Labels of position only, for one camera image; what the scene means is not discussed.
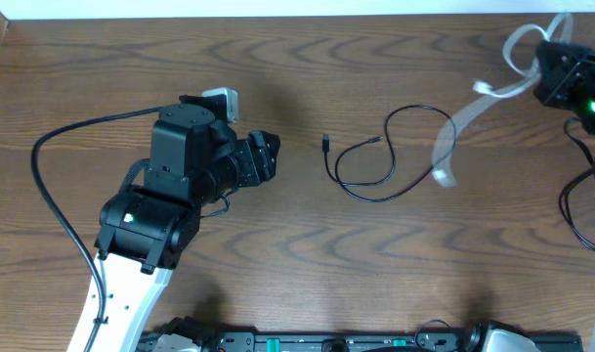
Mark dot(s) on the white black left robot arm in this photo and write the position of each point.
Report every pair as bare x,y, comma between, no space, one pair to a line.
195,159

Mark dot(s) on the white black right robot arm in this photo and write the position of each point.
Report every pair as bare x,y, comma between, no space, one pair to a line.
587,119

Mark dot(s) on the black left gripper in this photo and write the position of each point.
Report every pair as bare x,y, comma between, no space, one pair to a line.
257,159

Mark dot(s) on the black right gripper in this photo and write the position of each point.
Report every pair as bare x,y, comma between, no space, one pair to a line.
554,84

